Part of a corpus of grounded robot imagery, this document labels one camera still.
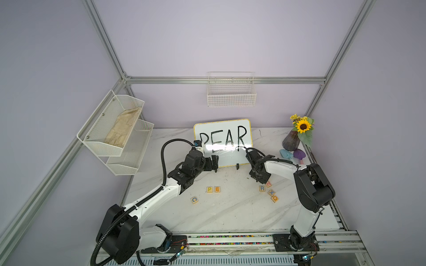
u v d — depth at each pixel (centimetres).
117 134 77
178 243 73
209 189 90
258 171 72
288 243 73
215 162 74
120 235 40
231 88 95
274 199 86
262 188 90
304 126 90
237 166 98
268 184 92
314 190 49
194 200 86
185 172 61
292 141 105
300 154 104
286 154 104
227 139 98
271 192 88
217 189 90
